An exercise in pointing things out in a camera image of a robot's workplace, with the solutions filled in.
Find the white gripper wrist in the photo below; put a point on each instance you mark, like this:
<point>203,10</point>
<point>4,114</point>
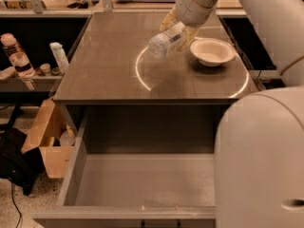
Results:
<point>192,10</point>

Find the clear blue plastic bottle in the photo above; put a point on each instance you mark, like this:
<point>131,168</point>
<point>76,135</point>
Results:
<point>162,44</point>

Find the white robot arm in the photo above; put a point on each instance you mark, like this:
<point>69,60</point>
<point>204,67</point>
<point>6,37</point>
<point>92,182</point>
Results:
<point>259,149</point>

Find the grey drawer cabinet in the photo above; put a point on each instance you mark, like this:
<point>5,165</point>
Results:
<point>126,101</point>

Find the white bottle on shelf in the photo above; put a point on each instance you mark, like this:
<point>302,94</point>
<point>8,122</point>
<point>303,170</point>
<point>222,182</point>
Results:
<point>60,56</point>

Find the open grey top drawer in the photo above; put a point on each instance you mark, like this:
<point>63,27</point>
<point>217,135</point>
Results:
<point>140,166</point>

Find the red labelled bottle on shelf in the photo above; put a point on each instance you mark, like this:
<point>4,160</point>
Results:
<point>17,56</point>

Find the white paper bowl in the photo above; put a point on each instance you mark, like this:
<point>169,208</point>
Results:
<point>212,52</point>

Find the small jar on shelf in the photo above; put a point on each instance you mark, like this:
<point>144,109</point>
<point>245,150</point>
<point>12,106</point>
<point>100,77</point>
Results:
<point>46,69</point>

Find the wooden box on floor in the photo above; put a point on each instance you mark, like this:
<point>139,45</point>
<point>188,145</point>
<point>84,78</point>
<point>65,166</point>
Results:
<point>46,130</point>

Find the pale object on shelf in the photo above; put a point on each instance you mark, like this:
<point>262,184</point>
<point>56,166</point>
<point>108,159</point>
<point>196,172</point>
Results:
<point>7,73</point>

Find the black bag on floor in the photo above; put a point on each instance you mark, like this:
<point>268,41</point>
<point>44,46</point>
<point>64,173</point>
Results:
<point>20,169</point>

